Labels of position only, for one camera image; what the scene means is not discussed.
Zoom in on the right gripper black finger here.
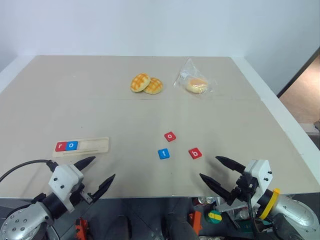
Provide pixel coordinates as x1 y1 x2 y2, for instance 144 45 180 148
215 156 248 174
199 173 236 207

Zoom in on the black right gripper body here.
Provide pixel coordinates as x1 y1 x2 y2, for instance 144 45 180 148
224 172 261 209

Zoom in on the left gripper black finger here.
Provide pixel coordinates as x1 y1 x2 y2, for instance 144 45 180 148
73 156 97 172
91 173 117 201

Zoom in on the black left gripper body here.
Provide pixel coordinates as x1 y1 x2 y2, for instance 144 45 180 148
69 182 101 209

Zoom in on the red letter tile b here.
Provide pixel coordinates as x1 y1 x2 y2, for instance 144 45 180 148
187 147 204 160

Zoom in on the red letter tile o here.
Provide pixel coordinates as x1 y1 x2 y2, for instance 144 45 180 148
163 131 178 143

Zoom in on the wooden letter tray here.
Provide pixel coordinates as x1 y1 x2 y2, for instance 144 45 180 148
51 136 110 158

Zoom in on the blue letter tile o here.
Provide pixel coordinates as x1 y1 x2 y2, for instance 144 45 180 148
65 140 79 151

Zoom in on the red letter tile r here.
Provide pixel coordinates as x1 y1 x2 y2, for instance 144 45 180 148
54 141 68 153

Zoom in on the blue letter tile t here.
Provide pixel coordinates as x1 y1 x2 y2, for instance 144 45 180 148
157 148 172 160

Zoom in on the silver cans cluster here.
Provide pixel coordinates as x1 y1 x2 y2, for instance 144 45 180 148
197 196 219 205

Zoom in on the green yellow round object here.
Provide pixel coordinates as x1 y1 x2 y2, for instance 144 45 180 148
206 209 223 225

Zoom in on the orange red tool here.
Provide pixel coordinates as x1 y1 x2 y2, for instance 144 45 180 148
188 211 203 236
74 217 90 240

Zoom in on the pale round bagged bun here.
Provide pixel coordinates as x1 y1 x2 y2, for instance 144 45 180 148
185 77 209 95

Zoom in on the golden crosshatched bread bun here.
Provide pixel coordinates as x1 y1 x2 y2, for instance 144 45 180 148
130 72 151 94
143 77 164 95

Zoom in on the bun in plastic bag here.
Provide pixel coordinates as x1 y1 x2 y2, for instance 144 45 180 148
172 57 216 97

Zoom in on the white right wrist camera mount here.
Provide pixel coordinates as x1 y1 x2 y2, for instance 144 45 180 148
243 159 272 208

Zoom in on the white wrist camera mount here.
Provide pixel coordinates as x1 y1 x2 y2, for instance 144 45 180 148
48 163 85 213
243 159 272 208

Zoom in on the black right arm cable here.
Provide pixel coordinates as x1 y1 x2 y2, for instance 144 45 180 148
246 191 262 240

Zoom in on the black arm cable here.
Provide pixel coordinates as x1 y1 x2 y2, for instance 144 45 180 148
246 191 262 240
0 159 60 185

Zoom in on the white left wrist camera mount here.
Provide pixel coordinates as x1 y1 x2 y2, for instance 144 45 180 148
48 163 85 213

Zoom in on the yellow wrist clamp ring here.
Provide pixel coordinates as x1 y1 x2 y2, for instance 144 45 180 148
258 188 281 221

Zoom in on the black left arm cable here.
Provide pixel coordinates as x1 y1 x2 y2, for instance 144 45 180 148
0 159 60 185

